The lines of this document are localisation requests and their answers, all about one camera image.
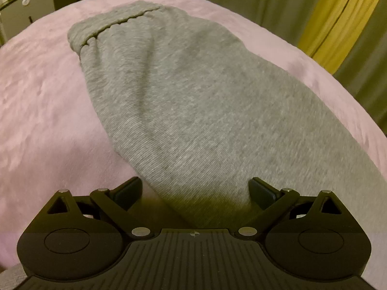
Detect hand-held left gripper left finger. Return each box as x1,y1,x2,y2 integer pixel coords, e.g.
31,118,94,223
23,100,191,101
39,178,155,239

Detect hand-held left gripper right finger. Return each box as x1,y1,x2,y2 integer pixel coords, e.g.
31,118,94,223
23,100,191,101
234,177,348,239

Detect grey pants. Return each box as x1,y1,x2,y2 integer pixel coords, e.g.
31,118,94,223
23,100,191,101
67,0,387,230

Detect pink plush blanket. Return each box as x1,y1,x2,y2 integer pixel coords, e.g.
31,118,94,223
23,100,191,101
0,0,387,278

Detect yellow curtain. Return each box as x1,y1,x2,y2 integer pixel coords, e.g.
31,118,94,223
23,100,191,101
298,0,385,74

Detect grey cabinet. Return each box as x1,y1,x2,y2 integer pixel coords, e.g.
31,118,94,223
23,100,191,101
0,0,55,45

